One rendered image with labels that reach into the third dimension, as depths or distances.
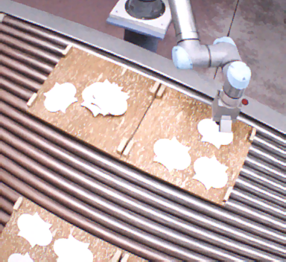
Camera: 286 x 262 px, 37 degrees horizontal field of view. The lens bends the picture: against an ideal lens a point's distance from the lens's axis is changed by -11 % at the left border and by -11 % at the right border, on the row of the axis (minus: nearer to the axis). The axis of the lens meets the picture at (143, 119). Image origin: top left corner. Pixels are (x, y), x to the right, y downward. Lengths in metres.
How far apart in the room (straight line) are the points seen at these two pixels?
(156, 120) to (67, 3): 1.84
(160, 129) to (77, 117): 0.30
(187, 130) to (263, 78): 1.51
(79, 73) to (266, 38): 1.90
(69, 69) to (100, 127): 0.29
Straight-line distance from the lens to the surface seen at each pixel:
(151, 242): 1.57
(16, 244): 1.57
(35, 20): 2.07
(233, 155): 1.72
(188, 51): 1.43
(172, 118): 1.74
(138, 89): 1.79
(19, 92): 1.84
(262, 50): 3.32
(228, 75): 1.42
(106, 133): 1.69
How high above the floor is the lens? 2.44
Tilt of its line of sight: 60 degrees down
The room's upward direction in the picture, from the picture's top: 9 degrees clockwise
